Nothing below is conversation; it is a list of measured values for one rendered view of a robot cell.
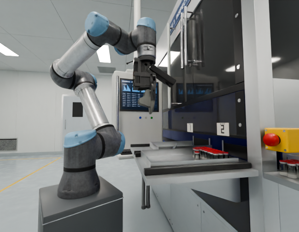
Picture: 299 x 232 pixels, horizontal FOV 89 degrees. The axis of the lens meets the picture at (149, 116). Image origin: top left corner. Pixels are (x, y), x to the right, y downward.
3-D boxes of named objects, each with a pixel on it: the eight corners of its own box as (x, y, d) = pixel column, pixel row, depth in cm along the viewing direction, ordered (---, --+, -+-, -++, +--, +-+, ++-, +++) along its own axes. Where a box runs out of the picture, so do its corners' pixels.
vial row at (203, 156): (197, 155, 78) (197, 146, 78) (220, 164, 60) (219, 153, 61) (194, 155, 78) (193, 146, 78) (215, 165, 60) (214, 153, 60)
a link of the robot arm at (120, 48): (106, 31, 63) (124, 20, 57) (125, 43, 72) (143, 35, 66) (105, 49, 63) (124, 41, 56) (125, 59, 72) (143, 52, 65)
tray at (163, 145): (192, 145, 119) (192, 140, 119) (212, 150, 93) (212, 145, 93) (149, 146, 112) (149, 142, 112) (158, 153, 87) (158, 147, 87)
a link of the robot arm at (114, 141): (91, 165, 65) (60, 78, 87) (118, 159, 77) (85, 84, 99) (106, 151, 60) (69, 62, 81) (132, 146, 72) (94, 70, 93)
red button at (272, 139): (271, 145, 49) (270, 132, 49) (284, 147, 45) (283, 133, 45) (261, 145, 48) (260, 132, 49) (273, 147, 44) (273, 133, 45)
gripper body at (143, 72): (132, 92, 61) (132, 62, 62) (153, 92, 63) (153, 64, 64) (134, 87, 54) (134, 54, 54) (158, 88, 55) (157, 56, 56)
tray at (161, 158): (202, 153, 83) (202, 147, 83) (238, 167, 57) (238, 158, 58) (140, 157, 77) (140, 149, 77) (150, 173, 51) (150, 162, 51)
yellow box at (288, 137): (282, 148, 52) (281, 127, 52) (307, 152, 45) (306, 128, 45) (263, 149, 50) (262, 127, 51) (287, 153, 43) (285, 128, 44)
